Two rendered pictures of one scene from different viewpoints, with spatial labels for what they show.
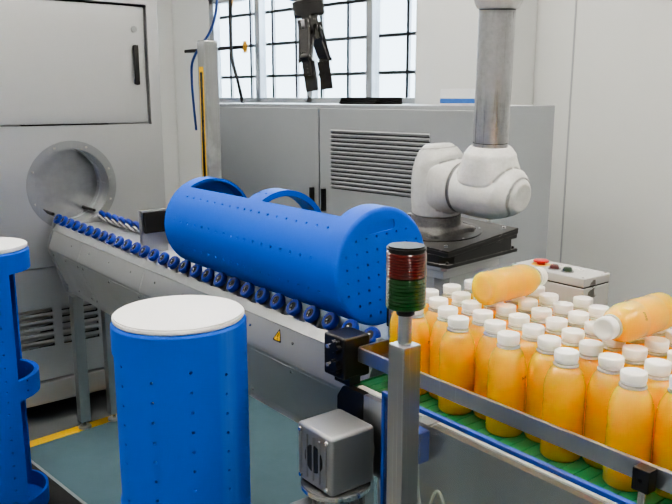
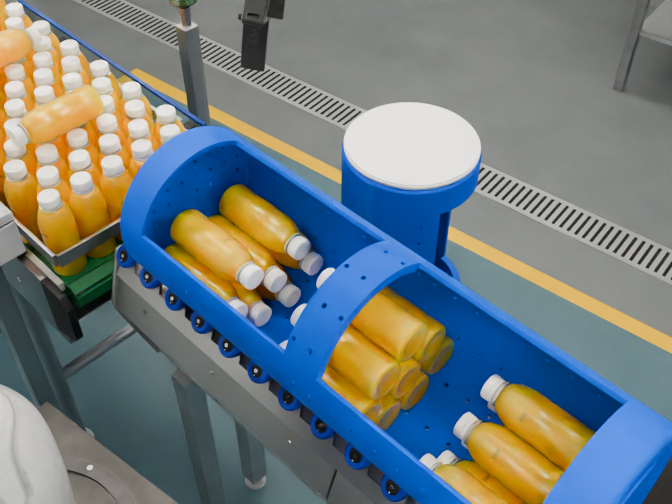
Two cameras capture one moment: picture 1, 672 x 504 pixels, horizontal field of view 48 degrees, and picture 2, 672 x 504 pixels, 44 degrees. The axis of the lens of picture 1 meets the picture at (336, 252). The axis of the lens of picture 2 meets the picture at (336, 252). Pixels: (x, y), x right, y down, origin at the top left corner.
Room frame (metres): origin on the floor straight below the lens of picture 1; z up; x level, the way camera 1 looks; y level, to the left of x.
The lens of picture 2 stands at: (2.86, 0.01, 2.08)
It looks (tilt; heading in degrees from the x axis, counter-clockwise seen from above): 45 degrees down; 173
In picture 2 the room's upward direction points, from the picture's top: straight up
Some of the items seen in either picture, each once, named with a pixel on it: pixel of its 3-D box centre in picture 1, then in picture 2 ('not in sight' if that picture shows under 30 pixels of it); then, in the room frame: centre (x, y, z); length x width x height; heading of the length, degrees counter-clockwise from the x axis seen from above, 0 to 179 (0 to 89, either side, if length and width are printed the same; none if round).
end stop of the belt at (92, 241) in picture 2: (428, 335); (146, 209); (1.61, -0.21, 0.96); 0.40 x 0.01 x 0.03; 128
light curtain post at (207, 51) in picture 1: (214, 253); not in sight; (3.05, 0.50, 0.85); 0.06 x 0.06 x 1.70; 38
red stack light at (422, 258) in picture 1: (406, 263); not in sight; (1.15, -0.11, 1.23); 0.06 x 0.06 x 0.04
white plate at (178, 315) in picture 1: (179, 313); (411, 143); (1.55, 0.34, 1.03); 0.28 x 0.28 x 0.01
